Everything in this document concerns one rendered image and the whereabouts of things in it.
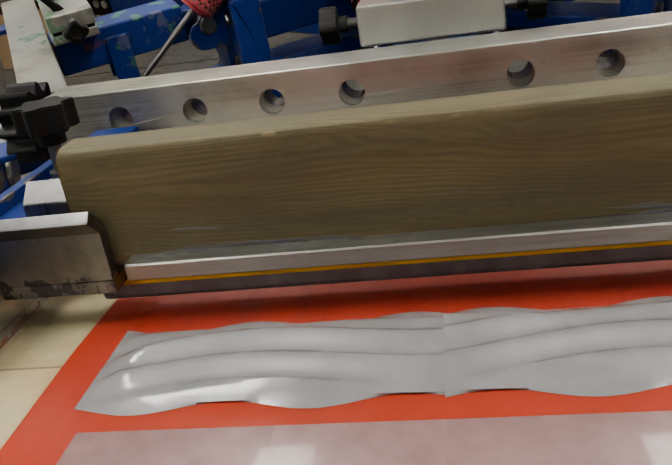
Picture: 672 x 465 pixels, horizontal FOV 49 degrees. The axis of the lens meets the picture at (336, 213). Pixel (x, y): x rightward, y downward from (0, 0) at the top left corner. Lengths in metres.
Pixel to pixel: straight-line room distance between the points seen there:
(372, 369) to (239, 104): 0.34
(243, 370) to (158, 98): 0.34
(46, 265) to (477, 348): 0.24
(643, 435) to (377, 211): 0.17
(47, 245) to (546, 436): 0.28
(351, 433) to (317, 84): 0.36
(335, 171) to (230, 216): 0.06
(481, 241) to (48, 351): 0.25
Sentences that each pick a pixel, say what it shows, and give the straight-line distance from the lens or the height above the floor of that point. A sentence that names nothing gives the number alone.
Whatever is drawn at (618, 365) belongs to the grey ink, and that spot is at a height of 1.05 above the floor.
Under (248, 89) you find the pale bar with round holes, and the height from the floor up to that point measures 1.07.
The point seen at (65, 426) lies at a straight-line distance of 0.39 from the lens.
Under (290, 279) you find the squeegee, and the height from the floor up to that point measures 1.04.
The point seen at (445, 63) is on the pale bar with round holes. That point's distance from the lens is 0.61.
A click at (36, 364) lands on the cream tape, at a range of 0.45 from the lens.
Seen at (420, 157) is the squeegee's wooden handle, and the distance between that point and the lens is 0.38.
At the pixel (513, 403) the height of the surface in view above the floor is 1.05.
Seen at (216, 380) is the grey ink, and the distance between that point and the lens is 0.37.
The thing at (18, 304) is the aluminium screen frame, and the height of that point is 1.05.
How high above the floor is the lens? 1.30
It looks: 32 degrees down
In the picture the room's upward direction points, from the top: 11 degrees counter-clockwise
